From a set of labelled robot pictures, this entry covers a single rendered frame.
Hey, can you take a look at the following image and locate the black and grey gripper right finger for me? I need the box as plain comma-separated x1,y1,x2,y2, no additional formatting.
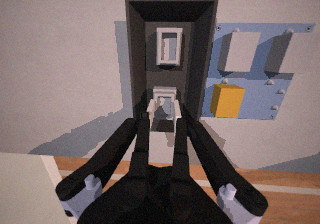
169,100,268,224

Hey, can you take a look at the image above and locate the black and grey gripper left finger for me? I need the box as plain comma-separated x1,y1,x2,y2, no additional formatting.
55,99,155,220

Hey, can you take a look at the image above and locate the orange-yellow block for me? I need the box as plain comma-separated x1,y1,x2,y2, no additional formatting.
210,84,245,118

